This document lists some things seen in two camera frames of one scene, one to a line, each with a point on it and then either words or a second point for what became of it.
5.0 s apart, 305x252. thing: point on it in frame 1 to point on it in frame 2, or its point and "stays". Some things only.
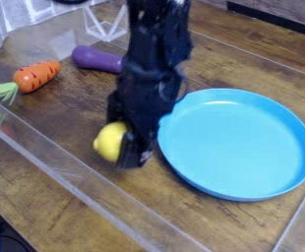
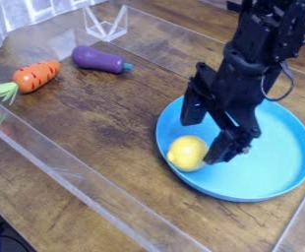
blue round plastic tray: x=237 y=145 stays
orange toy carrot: x=29 y=79 stays
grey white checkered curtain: x=8 y=16 stays
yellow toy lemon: x=107 y=141 to x=187 y=152
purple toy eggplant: x=98 y=59 stays
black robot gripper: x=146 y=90 to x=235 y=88
